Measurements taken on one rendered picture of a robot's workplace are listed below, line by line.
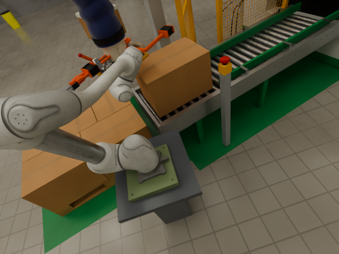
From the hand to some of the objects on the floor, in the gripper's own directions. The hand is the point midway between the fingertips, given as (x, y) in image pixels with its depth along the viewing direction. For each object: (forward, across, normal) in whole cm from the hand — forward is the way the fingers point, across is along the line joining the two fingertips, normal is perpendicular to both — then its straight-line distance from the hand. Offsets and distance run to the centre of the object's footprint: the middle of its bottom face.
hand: (100, 68), depth 129 cm
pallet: (+52, +121, -43) cm, 139 cm away
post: (-40, +121, +73) cm, 147 cm away
